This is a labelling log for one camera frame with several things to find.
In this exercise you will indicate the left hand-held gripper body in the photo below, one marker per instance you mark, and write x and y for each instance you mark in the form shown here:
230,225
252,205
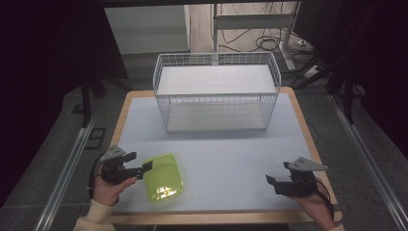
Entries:
113,168

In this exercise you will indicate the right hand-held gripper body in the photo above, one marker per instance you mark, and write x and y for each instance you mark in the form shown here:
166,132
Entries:
300,181

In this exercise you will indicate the green plastic tray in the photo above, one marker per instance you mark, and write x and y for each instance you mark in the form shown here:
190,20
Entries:
163,178

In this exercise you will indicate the person's left hand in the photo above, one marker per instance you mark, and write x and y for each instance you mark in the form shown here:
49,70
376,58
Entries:
107,192

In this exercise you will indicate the person's right hand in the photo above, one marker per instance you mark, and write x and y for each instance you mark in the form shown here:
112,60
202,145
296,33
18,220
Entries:
316,210

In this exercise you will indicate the black stand leg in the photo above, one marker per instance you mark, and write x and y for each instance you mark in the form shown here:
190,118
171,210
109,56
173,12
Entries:
86,102
348,96

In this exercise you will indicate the white power strip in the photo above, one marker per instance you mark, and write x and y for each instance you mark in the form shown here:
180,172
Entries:
311,72

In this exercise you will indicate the dark curtain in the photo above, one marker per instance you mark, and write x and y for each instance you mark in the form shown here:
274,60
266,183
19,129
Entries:
41,80
378,64

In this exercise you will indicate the white cabinet panel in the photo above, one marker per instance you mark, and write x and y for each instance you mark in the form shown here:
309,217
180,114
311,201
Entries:
146,29

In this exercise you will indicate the black floor frame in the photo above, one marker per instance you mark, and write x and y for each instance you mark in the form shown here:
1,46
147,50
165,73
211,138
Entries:
95,138

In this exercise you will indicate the aluminium floor rail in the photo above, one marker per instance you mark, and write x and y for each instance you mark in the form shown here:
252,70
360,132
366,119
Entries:
64,179
369,160

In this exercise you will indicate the white metal stand frame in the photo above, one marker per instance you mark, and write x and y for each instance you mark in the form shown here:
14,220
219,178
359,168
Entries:
251,20

